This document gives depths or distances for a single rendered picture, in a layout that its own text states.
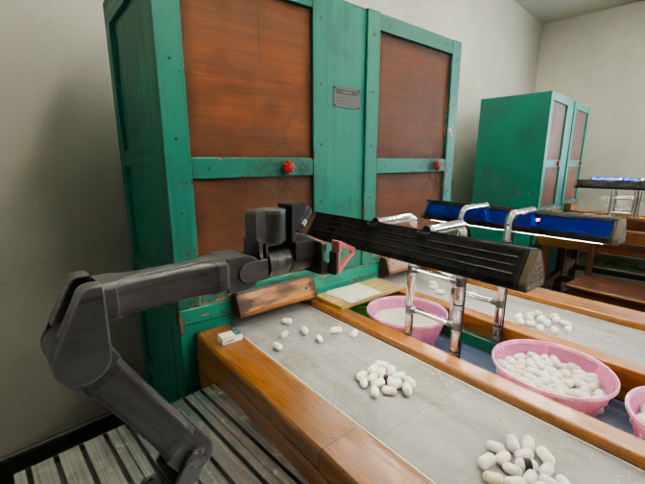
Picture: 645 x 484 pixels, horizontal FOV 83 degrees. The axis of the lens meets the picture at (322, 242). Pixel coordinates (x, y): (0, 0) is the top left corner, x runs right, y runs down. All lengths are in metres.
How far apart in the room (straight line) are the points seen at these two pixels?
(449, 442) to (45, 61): 1.76
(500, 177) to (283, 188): 2.60
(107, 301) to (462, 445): 0.65
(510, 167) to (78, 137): 3.05
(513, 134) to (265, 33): 2.65
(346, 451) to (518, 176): 3.05
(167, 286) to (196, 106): 0.64
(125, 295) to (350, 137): 1.05
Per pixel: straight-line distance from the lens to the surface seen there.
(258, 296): 1.18
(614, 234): 1.23
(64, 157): 1.78
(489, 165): 3.60
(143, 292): 0.56
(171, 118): 1.07
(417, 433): 0.82
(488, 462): 0.78
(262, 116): 1.20
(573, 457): 0.88
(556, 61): 6.04
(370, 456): 0.73
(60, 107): 1.79
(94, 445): 1.01
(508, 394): 0.95
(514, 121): 3.55
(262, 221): 0.65
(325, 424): 0.78
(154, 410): 0.65
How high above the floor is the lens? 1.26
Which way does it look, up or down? 12 degrees down
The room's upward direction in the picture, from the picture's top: straight up
